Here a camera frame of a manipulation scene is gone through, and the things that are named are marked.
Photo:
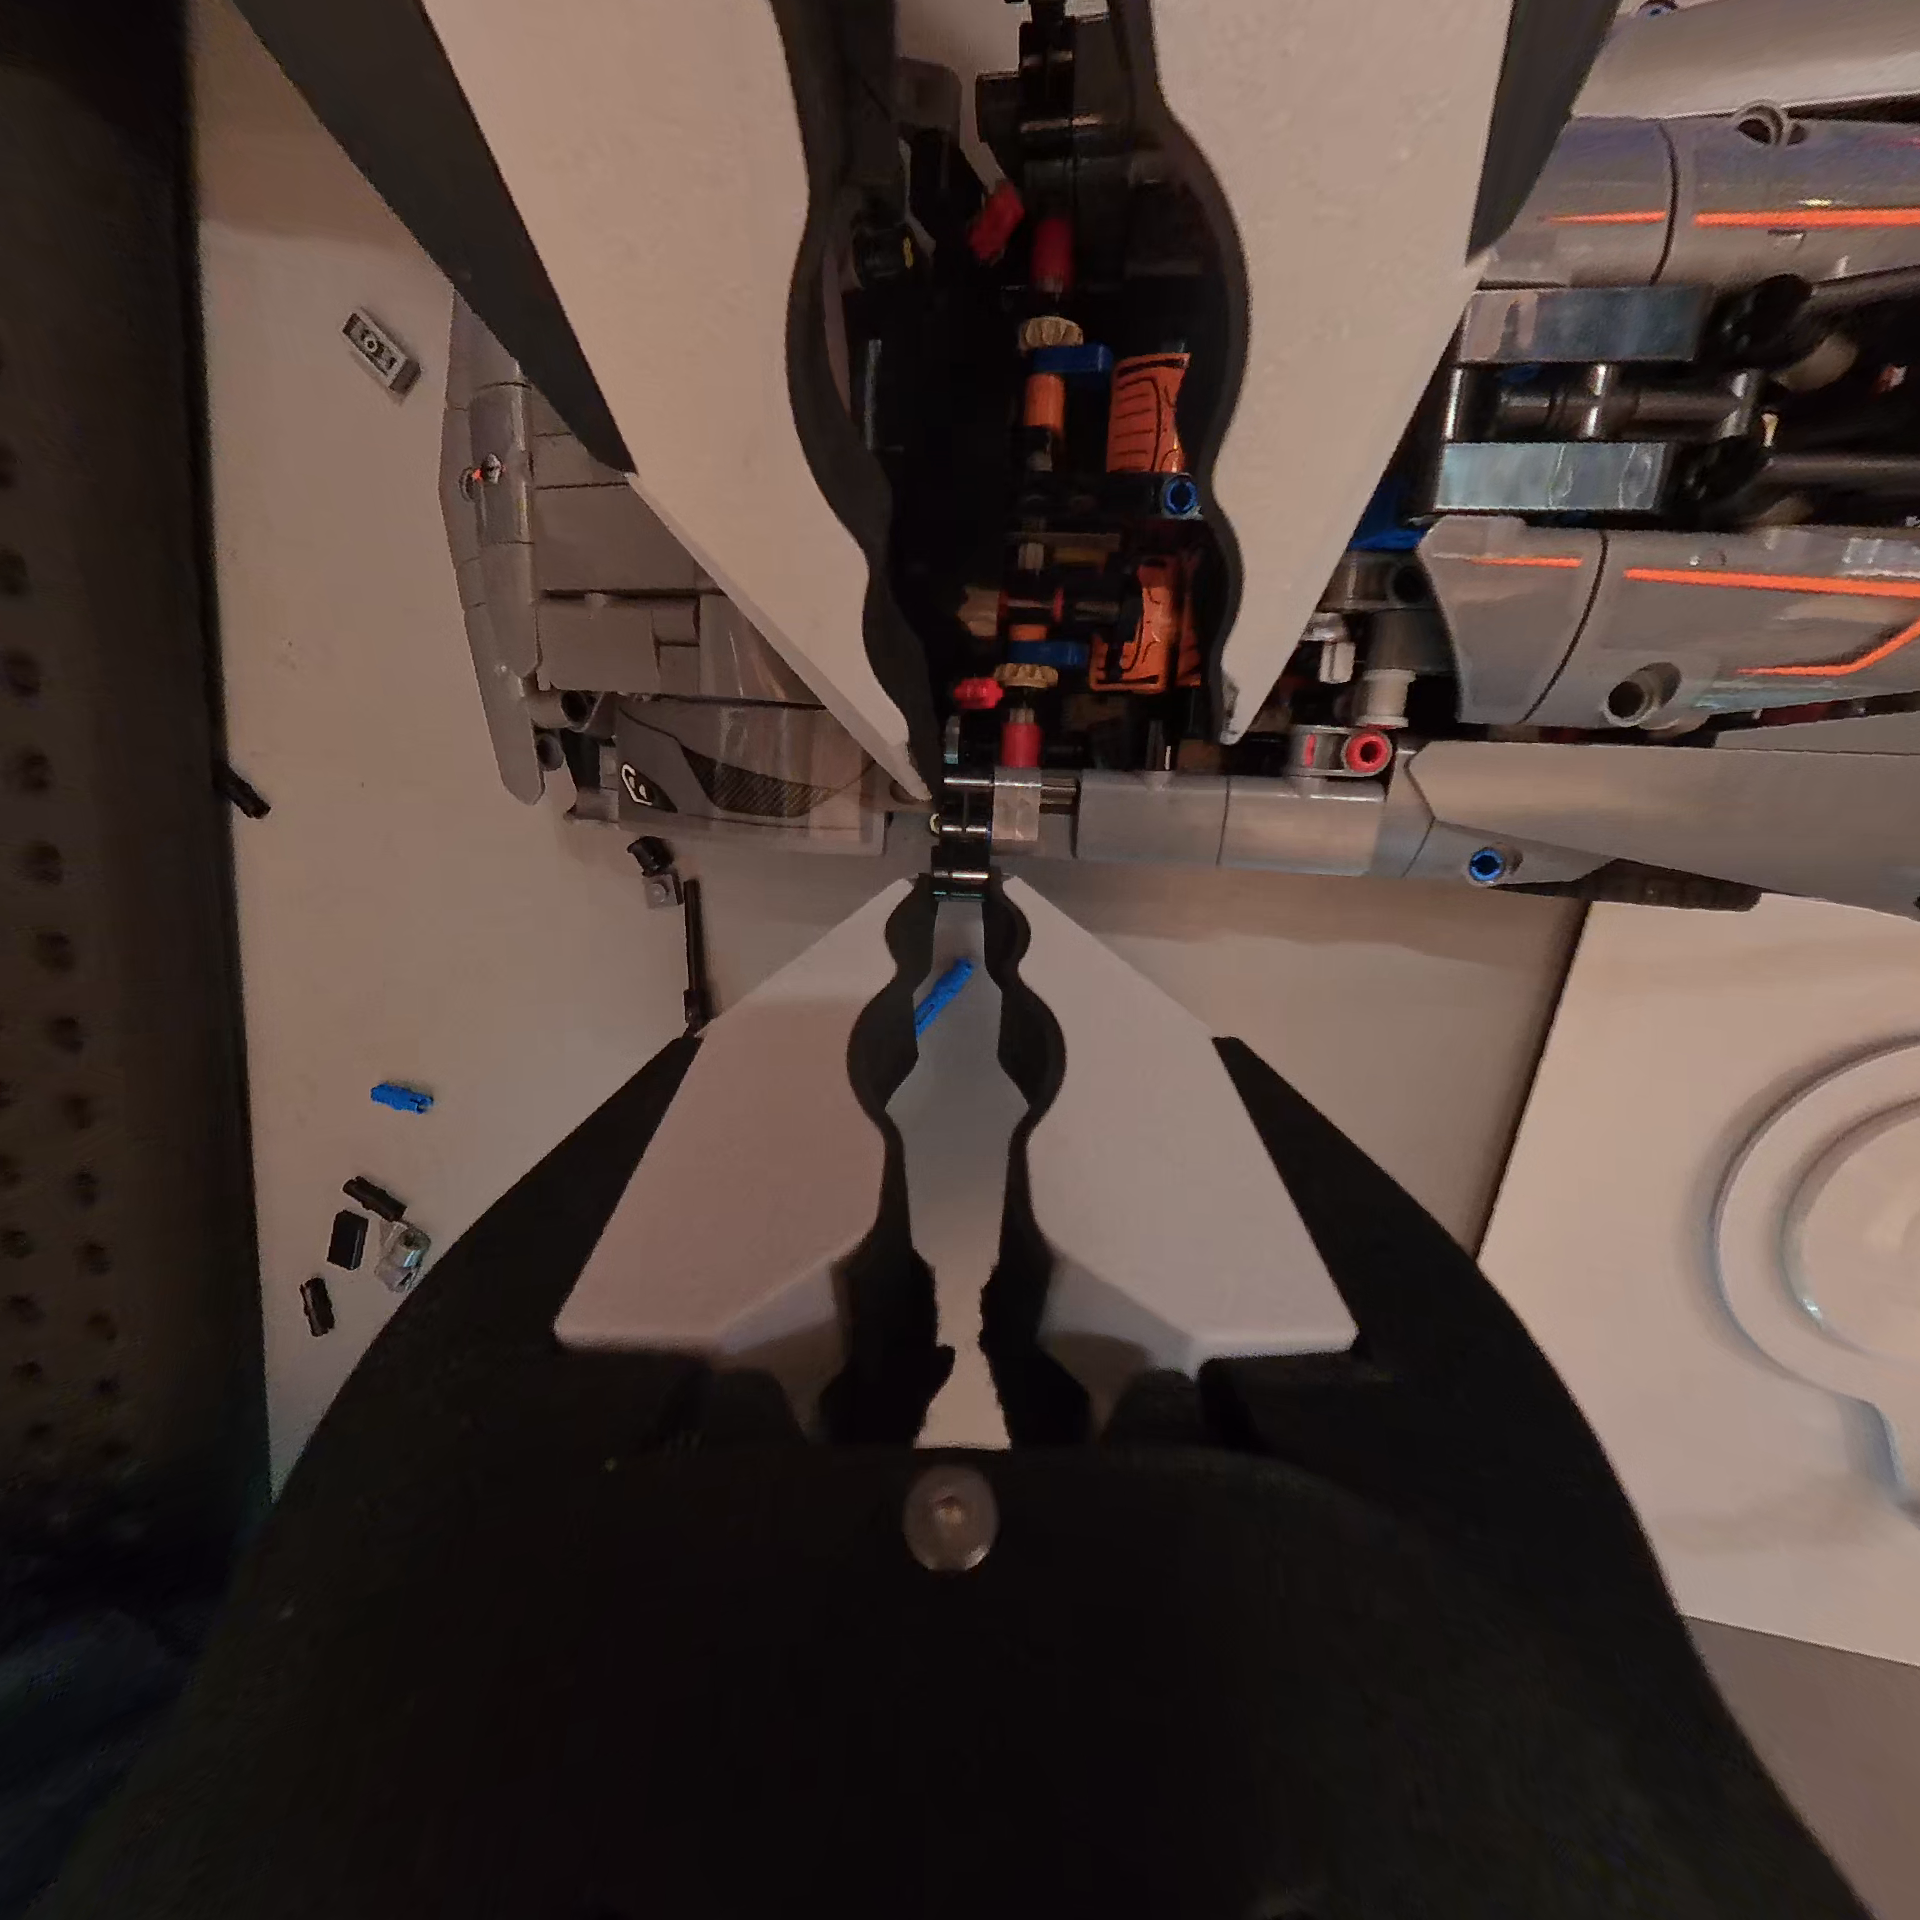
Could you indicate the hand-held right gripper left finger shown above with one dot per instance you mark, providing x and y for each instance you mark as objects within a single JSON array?
[{"x": 736, "y": 1153}]

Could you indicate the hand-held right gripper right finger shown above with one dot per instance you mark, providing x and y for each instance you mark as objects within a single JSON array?
[{"x": 1156, "y": 1171}]

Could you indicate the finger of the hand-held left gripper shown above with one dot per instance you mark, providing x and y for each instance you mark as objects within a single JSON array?
[
  {"x": 1336, "y": 226},
  {"x": 645, "y": 226}
]

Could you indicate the black lego connector piece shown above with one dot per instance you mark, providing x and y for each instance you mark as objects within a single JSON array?
[{"x": 960, "y": 820}]

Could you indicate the grey orange-striped lego car model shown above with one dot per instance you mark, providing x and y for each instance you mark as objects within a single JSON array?
[{"x": 1651, "y": 628}]

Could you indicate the black lego axle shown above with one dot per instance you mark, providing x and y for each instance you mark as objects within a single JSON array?
[{"x": 692, "y": 951}]

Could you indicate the blue lego pin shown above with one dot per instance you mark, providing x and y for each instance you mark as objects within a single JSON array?
[
  {"x": 401, "y": 1099},
  {"x": 944, "y": 995}
]

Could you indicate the grey lego plate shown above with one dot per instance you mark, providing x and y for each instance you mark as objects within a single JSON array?
[{"x": 380, "y": 350}]

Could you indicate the small black lego piece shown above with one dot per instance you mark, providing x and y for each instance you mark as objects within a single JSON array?
[{"x": 650, "y": 854}]

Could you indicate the clear lego piece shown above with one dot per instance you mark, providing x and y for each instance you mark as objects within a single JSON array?
[{"x": 401, "y": 1256}]

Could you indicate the black lego pin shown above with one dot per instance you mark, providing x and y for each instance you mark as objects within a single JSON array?
[
  {"x": 317, "y": 1306},
  {"x": 376, "y": 1196},
  {"x": 250, "y": 792}
]

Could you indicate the black lego brick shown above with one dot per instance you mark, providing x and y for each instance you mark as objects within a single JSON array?
[{"x": 348, "y": 1239}]

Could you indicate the white moulded tray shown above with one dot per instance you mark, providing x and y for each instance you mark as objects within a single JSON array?
[{"x": 1711, "y": 1202}]

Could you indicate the dark perforated panel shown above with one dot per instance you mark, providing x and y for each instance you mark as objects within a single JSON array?
[{"x": 104, "y": 901}]

